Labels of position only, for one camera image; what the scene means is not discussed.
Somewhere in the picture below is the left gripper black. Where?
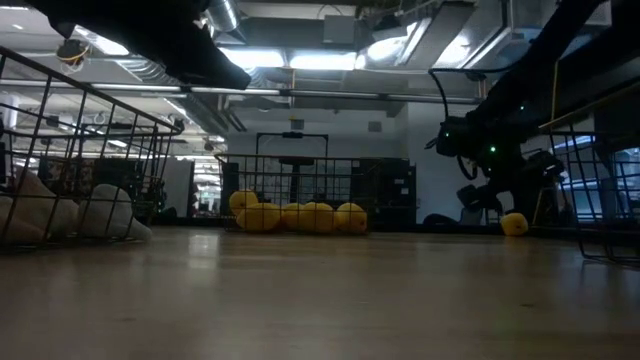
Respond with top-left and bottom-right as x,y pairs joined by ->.
127,0 -> 253,92

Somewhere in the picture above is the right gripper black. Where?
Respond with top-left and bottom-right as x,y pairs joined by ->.
455,147 -> 567,226

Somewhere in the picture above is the office chair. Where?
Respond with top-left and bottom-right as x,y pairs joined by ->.
458,207 -> 485,227

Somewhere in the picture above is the bright ceiling light panel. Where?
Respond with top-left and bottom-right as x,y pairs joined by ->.
288,51 -> 359,71
219,47 -> 286,70

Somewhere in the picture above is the dark rounded chair back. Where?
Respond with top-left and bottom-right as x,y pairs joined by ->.
422,213 -> 461,227

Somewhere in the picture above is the long ceiling tube light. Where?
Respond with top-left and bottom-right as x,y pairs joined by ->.
89,82 -> 184,94

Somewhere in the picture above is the long grey ceiling pipe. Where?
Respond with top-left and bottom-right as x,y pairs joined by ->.
191,85 -> 484,106

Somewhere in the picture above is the white partition panel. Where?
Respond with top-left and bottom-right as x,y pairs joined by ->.
160,157 -> 196,217

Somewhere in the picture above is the black yellow ceiling device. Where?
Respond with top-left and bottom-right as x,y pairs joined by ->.
55,38 -> 91,66

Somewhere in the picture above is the black server cabinet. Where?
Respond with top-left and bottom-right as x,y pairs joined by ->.
91,158 -> 144,201

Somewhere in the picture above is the round silver air duct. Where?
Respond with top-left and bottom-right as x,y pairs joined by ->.
202,0 -> 242,34

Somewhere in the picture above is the corrugated silver air duct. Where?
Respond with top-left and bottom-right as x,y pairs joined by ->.
74,24 -> 189,86

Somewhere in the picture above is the black rectangular frame stand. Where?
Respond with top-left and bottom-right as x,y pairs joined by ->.
254,130 -> 331,160

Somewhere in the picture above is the right black wire basket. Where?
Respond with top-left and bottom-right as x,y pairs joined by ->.
537,87 -> 640,266

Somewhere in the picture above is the black wire basket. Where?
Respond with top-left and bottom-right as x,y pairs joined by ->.
214,153 -> 417,235
537,87 -> 640,266
0,45 -> 184,252

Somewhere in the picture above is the left black wire basket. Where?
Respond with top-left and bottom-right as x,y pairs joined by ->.
0,45 -> 184,252

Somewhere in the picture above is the centre black wire basket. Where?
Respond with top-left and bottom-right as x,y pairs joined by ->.
214,153 -> 417,235

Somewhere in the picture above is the yellow hanging cable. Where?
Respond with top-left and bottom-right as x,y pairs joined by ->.
548,59 -> 560,121

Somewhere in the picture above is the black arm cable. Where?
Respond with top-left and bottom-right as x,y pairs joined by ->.
427,64 -> 506,121

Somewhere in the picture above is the large rectangular metal duct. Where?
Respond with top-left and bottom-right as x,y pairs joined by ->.
359,0 -> 556,76

